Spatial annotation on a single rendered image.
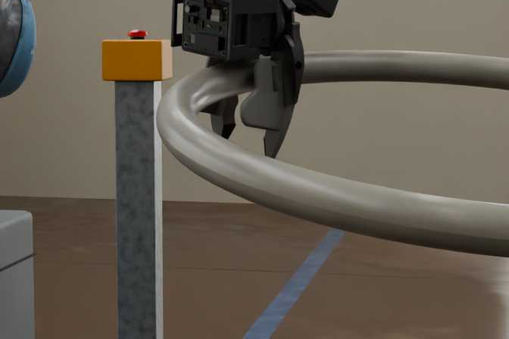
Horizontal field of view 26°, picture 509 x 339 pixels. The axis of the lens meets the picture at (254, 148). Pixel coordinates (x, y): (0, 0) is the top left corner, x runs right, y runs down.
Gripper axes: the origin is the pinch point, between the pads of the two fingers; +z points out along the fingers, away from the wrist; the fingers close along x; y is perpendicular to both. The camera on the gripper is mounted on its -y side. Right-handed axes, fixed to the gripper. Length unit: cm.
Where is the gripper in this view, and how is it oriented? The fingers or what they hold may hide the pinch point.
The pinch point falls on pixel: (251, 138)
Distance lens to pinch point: 100.3
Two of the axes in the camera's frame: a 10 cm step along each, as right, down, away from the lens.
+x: 7.4, 2.2, -6.3
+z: -0.6, 9.6, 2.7
